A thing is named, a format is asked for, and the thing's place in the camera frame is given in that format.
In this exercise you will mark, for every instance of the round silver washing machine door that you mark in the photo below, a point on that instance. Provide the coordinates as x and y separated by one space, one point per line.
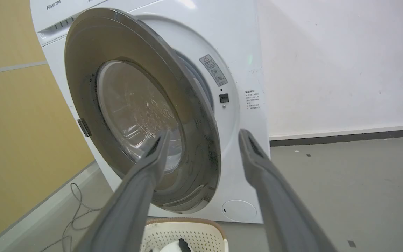
135 105

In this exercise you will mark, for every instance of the white plastic laundry basket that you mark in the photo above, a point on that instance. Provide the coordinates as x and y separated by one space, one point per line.
187 236

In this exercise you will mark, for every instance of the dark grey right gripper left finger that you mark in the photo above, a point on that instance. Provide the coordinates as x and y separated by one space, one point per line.
131 203

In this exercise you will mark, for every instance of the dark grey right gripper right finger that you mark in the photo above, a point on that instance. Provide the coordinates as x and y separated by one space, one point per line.
275 196

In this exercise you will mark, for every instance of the white Hisense washing machine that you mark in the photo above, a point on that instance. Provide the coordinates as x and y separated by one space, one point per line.
229 115

